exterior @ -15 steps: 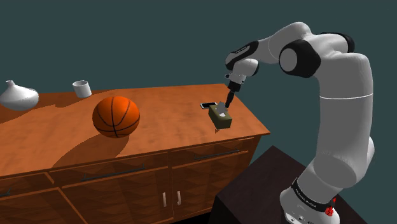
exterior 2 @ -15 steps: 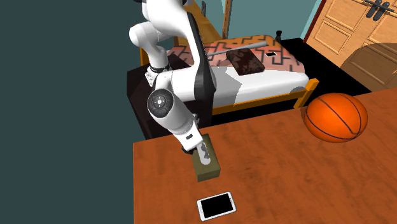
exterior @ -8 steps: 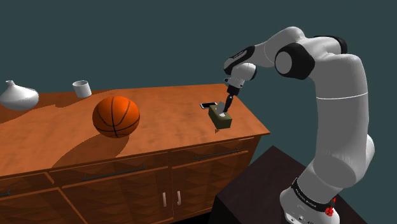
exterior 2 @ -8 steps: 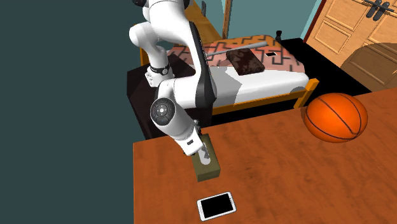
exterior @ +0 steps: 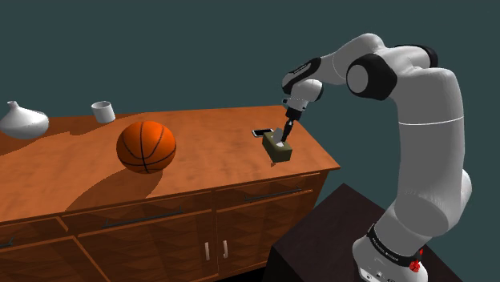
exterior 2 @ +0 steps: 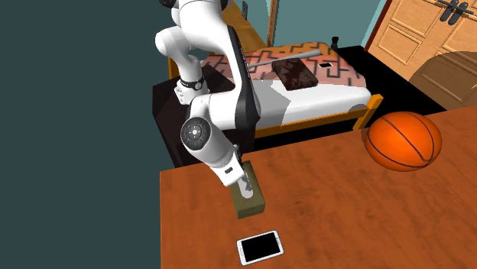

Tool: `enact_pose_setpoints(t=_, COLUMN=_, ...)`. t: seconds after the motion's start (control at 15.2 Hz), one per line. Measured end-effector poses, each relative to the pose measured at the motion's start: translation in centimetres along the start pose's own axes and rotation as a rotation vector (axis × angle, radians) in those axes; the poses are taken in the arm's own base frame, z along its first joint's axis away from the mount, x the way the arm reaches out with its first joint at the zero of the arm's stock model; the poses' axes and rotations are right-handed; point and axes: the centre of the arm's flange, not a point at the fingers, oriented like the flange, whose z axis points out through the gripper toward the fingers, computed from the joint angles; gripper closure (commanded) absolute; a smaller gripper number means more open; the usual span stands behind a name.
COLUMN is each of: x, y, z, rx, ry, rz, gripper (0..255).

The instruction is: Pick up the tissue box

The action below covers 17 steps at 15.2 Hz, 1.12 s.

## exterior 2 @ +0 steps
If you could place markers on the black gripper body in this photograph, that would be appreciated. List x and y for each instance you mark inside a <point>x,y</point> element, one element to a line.
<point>238,155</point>

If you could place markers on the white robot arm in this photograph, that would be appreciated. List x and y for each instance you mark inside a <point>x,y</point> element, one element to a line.
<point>214,111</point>

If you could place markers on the olive green tissue box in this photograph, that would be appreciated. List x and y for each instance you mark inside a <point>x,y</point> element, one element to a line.
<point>250,205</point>

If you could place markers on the black robot stand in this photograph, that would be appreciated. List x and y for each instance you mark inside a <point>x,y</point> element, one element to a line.
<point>167,123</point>

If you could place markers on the white tablet with black screen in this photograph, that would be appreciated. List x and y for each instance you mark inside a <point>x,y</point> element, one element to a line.
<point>260,247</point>

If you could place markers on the wooden bed with patterned blanket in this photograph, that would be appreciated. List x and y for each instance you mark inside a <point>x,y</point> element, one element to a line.
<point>320,100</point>

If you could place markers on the dark brown pillow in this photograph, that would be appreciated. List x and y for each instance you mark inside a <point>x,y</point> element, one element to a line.
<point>296,74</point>

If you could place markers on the grey baseball bat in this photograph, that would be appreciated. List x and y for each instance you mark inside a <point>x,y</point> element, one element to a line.
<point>287,59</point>

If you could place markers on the brown wooden desk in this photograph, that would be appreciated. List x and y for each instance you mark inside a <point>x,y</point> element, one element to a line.
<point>335,208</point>

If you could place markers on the small white-rimmed black phone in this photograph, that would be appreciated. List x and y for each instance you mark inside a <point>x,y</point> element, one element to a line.
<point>325,65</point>

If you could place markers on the orange basketball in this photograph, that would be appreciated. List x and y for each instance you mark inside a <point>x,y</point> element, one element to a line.
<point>404,141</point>

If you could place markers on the light wooden panelled door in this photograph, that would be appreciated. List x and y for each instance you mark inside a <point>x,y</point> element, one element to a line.
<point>421,41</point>

